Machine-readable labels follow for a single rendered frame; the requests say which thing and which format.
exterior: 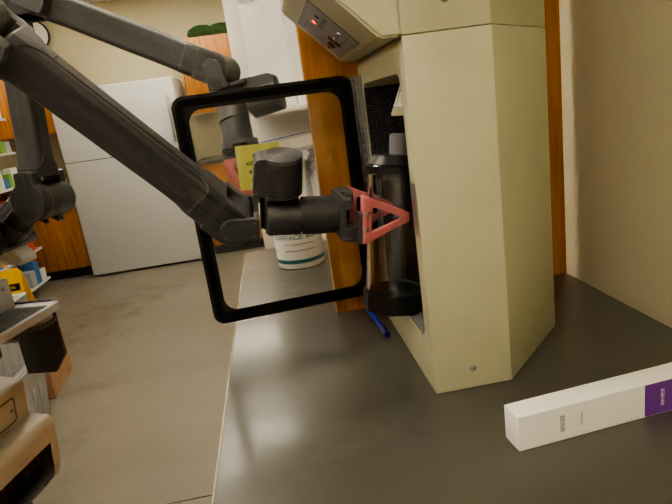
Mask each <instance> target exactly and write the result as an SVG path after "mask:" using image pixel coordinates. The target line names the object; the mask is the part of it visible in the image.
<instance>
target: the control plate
mask: <svg viewBox="0 0 672 504"><path fill-rule="evenodd" d="M314 14H315V15H317V16H318V17H319V18H320V20H319V19H317V18H315V16H314ZM311 19H312V20H314V21H315V22H316V23H317V25H316V24H314V23H313V22H312V20H311ZM298 23H299V25H301V26H302V27H303V28H304V29H305V30H307V31H308V32H309V33H310V34H312V35H313V36H314V37H315V38H316V39H318V40H319V41H320V42H321V43H322V44H324V45H325V46H326V47H327V48H328V49H330V50H331V51H332V52H333V53H335V54H336V55H337V56H338V57H339V58H341V57H342V56H343V55H345V54H346V53H348V52H349V51H350V50H352V49H353V48H354V47H356V46H357V45H358V44H360V43H359V42H357V41H356V40H355V39H354V38H353V37H351V36H350V35H349V34H348V33H347V32H345V31H344V30H343V29H342V28H341V27H340V26H338V25H337V24H336V23H335V22H334V21H332V20H331V19H330V18H329V17H328V16H326V15H325V14H324V13H323V12H322V11H321V10H319V9H318V8H317V7H316V6H315V5H313V4H312V3H311V2H310V1H309V0H307V2H306V4H305V7H304V10H303V12H302V15H301V17H300V20H299V22H298ZM337 31H338V32H340V33H341V34H342V35H343V36H340V38H338V41H337V40H336V42H337V43H338V44H339V45H341V47H340V48H339V47H337V46H336V45H335V44H334V43H332V42H331V41H330V40H329V39H328V38H327V37H328V36H330V37H331V38H332V39H334V38H333V36H334V37H336V35H335V34H337V35H338V33H337ZM328 41H329V42H331V43H332V44H333V45H334V46H335V48H332V47H331V48H332V49H331V48H329V47H328V46H327V44H328V43H327V42H328Z"/></svg>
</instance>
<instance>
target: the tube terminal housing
mask: <svg viewBox="0 0 672 504"><path fill-rule="evenodd" d="M397 3H398V13H399V23H400V34H399V35H398V37H397V38H395V39H393V40H391V41H390V42H388V43H386V44H384V45H383V46H381V47H379V48H377V49H376V50H374V51H372V52H370V53H369V54H367V55H365V56H363V57H362V58H360V59H358V61H357V68H358V75H361V82H362V91H363V99H364V108H365V116H366V125H367V133H368V142H369V150H370V159H371V149H370V141H369V132H368V124H367V115H366V107H365V98H364V88H368V87H376V86H383V85H390V84H397V83H400V87H401V97H402V107H403V117H404V127H405V136H406V146H407V156H408V166H409V176H410V182H412V183H414V184H415V191H416V201H417V211H418V221H419V232H420V237H418V236H417V235H416V234H415V236H416V246H417V256H418V266H419V276H420V286H421V296H422V306H423V316H424V326H425V334H424V335H423V334H422V333H421V331H420V330H419V329H418V327H417V326H416V324H415V323H414V322H413V320H412V319H411V318H410V316H395V317H389V316H388V317H389V318H390V320H391V321H392V323H393V325H394V326H395V328H396V329H397V331H398V333H399V334H400V336H401V337H402V339H403V341H404V342H405V344H406V346H407V347H408V349H409V350H410V352H411V354H412V355H413V357H414V358H415V360H416V362H417V363H418V365H419V366H420V368H421V370H422V371H423V373H424V375H425V376H426V378H427V379H428V381H429V383H430V384H431V386H432V387H433V389H434V391H435V392H436V394H439V393H444V392H450V391H455V390H460V389H465V388H471V387H476V386H481V385H486V384H491V383H497V382H502V381H507V380H512V379H513V378H514V376H515V375H516V374H517V373H518V371H519V370H520V369H521V368H522V366H523V365H524V364H525V363H526V361H527V360H528V359H529V358H530V356H531V355H532V354H533V353H534V351H535V350H536V349H537V348H538V346H539V345H540V344H541V343H542V341H543V340H544V339H545V338H546V336H547V335H548V334H549V333H550V331H551V330H552V329H553V328H554V326H555V303H554V274H553V244H552V215H551V185H550V156H549V126H548V97H547V67H546V38H545V28H544V26H545V13H544V0H397Z"/></svg>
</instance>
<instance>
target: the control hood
mask: <svg viewBox="0 0 672 504"><path fill-rule="evenodd" d="M309 1H310V2H311V3H312V4H313V5H315V6H316V7H317V8H318V9H319V10H321V11H322V12H323V13H324V14H325V15H326V16H328V17H329V18H330V19H331V20H332V21H334V22H335V23H336V24H337V25H338V26H340V27H341V28H342V29H343V30H344V31H345V32H347V33H348V34H349V35H350V36H351V37H353V38H354V39H355V40H356V41H357V42H359V43H360V44H358V45H357V46H356V47H354V48H353V49H352V50H350V51H349V52H348V53H346V54H345V55H343V56H342V57H341V58H339V57H338V56H337V55H336V54H335V53H333V52H332V51H331V50H330V49H328V48H327V47H326V46H325V45H324V44H322V43H321V42H320V41H319V40H318V39H316V38H315V37H314V36H313V35H312V34H310V33H309V32H308V31H307V30H305V29H304V28H303V27H302V26H301V25H299V23H298V22H299V20H300V17H301V15H302V12H303V10H304V7H305V4H306V2H307V0H283V4H282V12H283V13H284V15H285V16H286V17H287V18H288V19H290V20H291V21H292V22H293V23H295V24H296V25H297V26H298V27H299V28H301V29H302V30H303V31H304V32H306V33H307V34H308V35H309V36H310V37H312V38H313V39H314V40H315V41H316V42H318V43H319V44H320V45H321V46H323V47H324V48H325V49H326V50H327V51H329V52H330V53H331V54H332V55H333V56H335V57H336V58H337V59H338V60H340V61H341V62H344V63H346V62H354V61H356V60H358V59H360V58H362V57H363V56H365V55H367V54H369V53H370V52H372V51H374V50H376V49H377V48H379V47H381V46H383V45H384V44H386V43H388V42H390V41H391V40H393V39H395V38H397V37H398V35H399V34H400V23H399V13H398V3H397V0H309Z"/></svg>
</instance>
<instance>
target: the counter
mask: <svg viewBox="0 0 672 504"><path fill-rule="evenodd" d="M554 303H555V326H554V328H553V329H552V330H551V331H550V333H549V334H548V335H547V336H546V338H545V339H544V340H543V341H542V343H541V344H540V345H539V346H538V348H537V349H536V350H535V351H534V353H533V354H532V355H531V356H530V358H529V359H528V360H527V361H526V363H525V364H524V365H523V366H522V368H521V369H520V370H519V371H518V373H517V374H516V375H515V376H514V378H513V379H512V380H507V381H502V382H497V383H491V384H486V385H481V386H476V387H471V388H465V389H460V390H455V391H450V392H444V393H439V394H436V392H435V391H434V389H433V387H432V386H431V384H430V383H429V381H428V379H427V378H426V376H425V375H424V373H423V371H422V370H421V368H420V366H419V365H418V363H417V362H416V360H415V358H414V357H413V355H412V354H411V352H410V350H409V349H408V347H407V346H406V344H405V342H404V341H403V339H402V337H401V336H400V334H399V333H398V331H397V329H396V328H395V326H394V325H393V323H392V321H391V320H390V318H389V317H388V316H385V315H381V314H377V316H378V317H379V318H380V320H381V321H382V323H383V324H384V325H385V327H386V328H387V329H388V331H389V332H390V336H389V337H385V336H384V335H383V333H382V332H381V331H380V329H379V328H378V326H377V325H376V323H375V322H374V321H373V319H372V318H371V316H370V315H369V313H368V312H367V311H366V308H364V309H358V310H352V311H346V312H341V313H338V312H337V309H336V304H335V302H331V303H326V304H321V305H316V306H311V307H306V308H301V309H297V310H292V311H287V312H282V313H277V314H272V315H267V316H262V317H257V318H252V319H247V320H242V321H238V322H235V329H234V337H233V344H232V352H231V359H230V367H229V374H228V382H227V389H226V397H225V405H224V412H223V420H222V427H221V435H220V442H219V450H218V457H217V465H216V473H215V480H214V488H213V495H212V503H211V504H672V410H670V411H666V412H663V413H659V414H655V415H652V416H648V417H644V418H641V419H637V420H633V421H630V422H626V423H622V424H619V425H615V426H611V427H608V428H604V429H600V430H597V431H593V432H589V433H586V434H582V435H578V436H575V437H571V438H567V439H564V440H560V441H556V442H553V443H549V444H545V445H542V446H538V447H534V448H531V449H527V450H523V451H519V450H518V449H517V448H516V447H515V446H514V445H513V444H512V443H511V442H510V441H509V440H508V439H507V438H506V428H505V412H504V405H506V404H510V403H514V402H518V401H522V400H525V399H529V398H533V397H537V396H541V395H545V394H549V393H553V392H557V391H561V390H565V389H569V388H573V387H577V386H580V385H584V384H588V383H592V382H596V381H600V380H604V379H608V378H612V377H616V376H620V375H624V374H628V373H631V372H635V371H639V370H643V369H647V368H651V367H655V366H659V365H663V364H667V363H671V362H672V328H670V327H668V326H666V325H665V324H663V323H661V322H659V321H657V320H655V319H653V318H651V317H649V316H647V315H645V314H644V313H642V312H640V311H638V310H636V309H634V308H632V307H630V306H628V305H626V304H624V303H622V302H621V301H619V300H617V299H615V298H613V297H611V296H609V295H607V294H605V293H603V292H602V291H600V290H598V289H596V288H594V287H592V286H590V285H588V284H586V283H584V282H582V281H581V280H579V279H577V278H575V277H573V276H571V275H569V274H567V273H564V274H559V275H554Z"/></svg>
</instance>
